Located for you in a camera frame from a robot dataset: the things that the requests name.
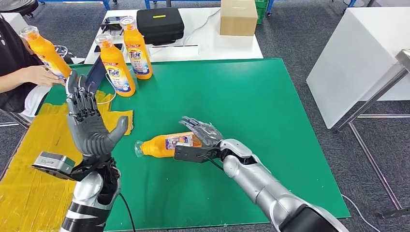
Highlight person's right hand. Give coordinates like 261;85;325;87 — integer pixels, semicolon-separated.
23;65;66;87

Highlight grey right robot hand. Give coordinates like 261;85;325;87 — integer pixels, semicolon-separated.
178;116;225;148

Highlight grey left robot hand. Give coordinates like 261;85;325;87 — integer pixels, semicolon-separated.
65;70;130;158

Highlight orange detergent bottle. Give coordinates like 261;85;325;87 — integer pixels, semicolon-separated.
95;33;136;98
134;131;203;159
18;25;72;81
119;16;153;80

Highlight white cloth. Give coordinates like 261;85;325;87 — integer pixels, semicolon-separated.
19;58;86;117

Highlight person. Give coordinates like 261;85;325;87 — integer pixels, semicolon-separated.
0;16;66;113

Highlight green table mat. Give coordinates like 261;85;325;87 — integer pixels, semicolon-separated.
37;58;351;232

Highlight metal chair legs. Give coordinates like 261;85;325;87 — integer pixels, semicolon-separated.
0;107;31;130

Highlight dark blue tablet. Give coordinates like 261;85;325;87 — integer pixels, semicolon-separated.
85;56;108;94

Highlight white table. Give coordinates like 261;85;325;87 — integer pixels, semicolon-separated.
0;13;29;34
306;7;410;130
84;9;264;65

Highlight black chair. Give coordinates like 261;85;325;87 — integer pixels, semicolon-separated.
0;0;39;17

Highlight yellow taped sheet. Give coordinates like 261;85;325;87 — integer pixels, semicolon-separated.
0;90;134;232

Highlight black phone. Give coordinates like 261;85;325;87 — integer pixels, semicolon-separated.
93;43;124;54

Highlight black remote controller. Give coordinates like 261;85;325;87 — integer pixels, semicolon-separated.
100;16;126;34

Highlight black carry case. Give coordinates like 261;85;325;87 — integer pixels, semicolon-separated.
136;7;185;46

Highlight cardboard box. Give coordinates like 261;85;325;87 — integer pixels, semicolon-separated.
220;0;259;37

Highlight green crates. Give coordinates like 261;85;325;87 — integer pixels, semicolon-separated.
255;0;269;25

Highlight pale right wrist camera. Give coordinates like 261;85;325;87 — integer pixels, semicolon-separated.
174;142;222;164

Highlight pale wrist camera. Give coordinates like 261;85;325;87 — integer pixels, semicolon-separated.
174;142;222;164
31;151;111;182

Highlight coiled cable bundle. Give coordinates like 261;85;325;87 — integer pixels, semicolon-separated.
54;44;77;65

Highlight white charging cable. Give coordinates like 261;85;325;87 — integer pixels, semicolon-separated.
96;73;117;105

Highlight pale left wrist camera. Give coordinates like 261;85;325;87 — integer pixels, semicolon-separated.
31;151;111;182

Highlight white power cable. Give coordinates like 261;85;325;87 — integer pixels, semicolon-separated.
183;8;221;46

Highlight white floor cable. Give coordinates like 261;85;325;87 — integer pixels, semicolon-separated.
341;194;374;232

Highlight metal stand frame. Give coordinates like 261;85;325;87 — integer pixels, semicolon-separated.
336;48;410;220

